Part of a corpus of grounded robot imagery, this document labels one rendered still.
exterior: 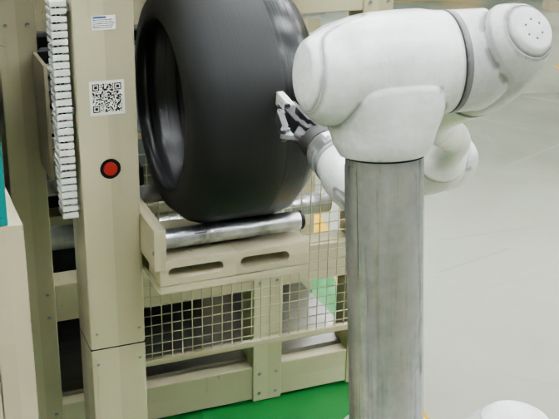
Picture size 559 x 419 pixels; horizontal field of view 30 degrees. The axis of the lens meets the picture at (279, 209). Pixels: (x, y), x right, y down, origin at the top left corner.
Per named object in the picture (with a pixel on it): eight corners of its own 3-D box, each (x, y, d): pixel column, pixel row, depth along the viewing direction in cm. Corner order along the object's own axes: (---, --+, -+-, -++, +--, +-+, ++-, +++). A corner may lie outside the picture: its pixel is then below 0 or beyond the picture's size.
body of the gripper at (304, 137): (348, 129, 196) (328, 108, 203) (307, 134, 193) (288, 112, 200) (344, 165, 200) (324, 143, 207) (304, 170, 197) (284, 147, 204)
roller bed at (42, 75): (51, 180, 264) (42, 66, 252) (40, 162, 276) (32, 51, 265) (127, 171, 271) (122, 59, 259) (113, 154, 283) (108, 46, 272)
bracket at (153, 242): (155, 273, 227) (153, 231, 223) (111, 208, 261) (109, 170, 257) (170, 270, 228) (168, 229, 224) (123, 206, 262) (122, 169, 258)
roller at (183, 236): (161, 248, 229) (158, 228, 229) (156, 251, 233) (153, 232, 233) (307, 227, 241) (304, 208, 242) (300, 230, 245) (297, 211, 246)
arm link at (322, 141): (318, 144, 188) (305, 130, 192) (314, 188, 192) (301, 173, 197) (363, 138, 191) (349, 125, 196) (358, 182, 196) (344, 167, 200)
